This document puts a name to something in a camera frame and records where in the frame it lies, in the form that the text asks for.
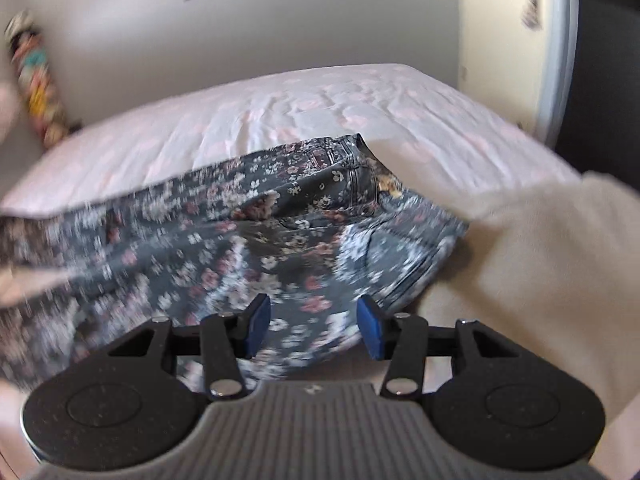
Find white door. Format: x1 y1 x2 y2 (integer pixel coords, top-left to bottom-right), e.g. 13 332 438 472
457 0 581 148

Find colourful hanging decoration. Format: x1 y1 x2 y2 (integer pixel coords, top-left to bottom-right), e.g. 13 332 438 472
4 9 72 150

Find cream cloth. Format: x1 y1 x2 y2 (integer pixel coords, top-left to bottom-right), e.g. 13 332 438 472
360 136 640 461

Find pink floral bed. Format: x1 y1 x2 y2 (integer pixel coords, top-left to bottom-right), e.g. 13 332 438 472
0 63 583 216

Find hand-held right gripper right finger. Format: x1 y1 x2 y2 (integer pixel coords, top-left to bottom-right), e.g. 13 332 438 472
356 294 535 402

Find grey floral jeans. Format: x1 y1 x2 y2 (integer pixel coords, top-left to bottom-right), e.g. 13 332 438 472
0 133 470 395

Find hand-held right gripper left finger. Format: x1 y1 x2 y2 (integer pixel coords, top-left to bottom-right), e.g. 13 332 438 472
106 293 272 402

